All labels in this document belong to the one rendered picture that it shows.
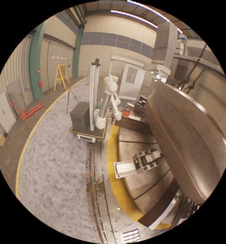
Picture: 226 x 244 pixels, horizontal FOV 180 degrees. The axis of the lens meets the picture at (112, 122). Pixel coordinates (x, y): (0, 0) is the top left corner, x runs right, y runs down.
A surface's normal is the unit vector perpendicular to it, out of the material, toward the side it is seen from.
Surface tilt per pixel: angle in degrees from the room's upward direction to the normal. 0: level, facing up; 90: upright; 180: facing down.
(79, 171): 0
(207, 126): 90
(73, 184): 0
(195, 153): 90
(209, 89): 90
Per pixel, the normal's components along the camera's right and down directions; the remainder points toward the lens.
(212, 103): -0.98, -0.03
